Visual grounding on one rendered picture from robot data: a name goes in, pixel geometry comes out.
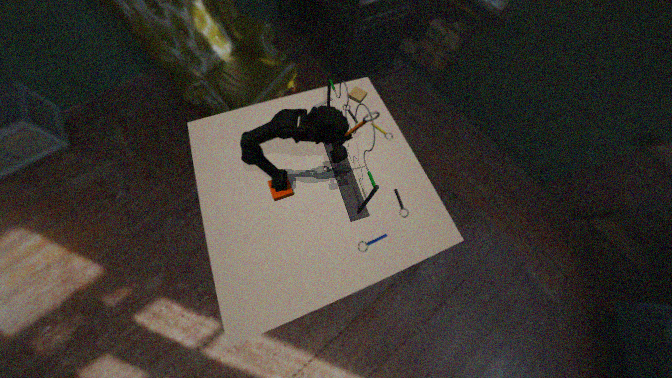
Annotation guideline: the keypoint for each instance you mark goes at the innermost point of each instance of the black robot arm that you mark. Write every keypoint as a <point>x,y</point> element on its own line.
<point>284,125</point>

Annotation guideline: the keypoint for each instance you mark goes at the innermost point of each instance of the orange handle with dark loop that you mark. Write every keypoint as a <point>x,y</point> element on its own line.
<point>362,123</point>

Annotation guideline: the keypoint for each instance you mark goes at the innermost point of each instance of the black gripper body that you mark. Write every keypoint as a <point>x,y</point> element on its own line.
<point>338,153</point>

